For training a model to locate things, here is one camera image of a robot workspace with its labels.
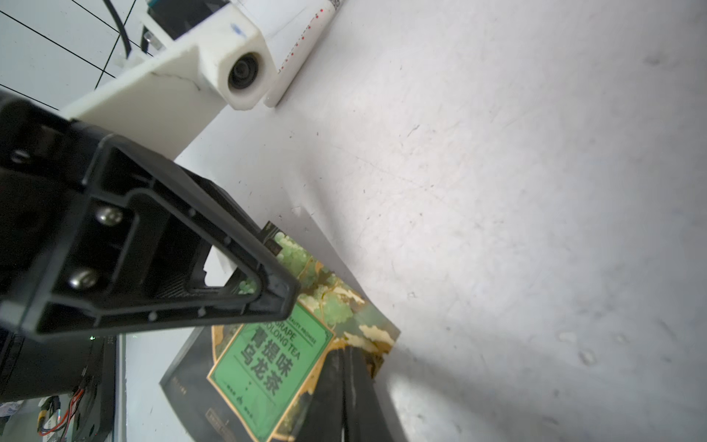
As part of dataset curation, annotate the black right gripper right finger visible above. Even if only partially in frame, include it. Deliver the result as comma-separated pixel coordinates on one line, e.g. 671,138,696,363
344,347,393,442

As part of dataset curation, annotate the green tea bag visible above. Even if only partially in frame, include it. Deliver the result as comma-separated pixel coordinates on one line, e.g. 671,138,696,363
160,224,400,441

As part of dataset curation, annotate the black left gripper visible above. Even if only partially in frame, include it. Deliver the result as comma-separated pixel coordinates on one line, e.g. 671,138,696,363
1,93,299,441

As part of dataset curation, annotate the spoon with white handle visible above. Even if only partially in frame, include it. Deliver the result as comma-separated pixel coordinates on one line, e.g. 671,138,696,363
263,1,342,108

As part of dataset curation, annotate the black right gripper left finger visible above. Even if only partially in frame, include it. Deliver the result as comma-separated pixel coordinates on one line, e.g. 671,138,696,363
296,349,344,442

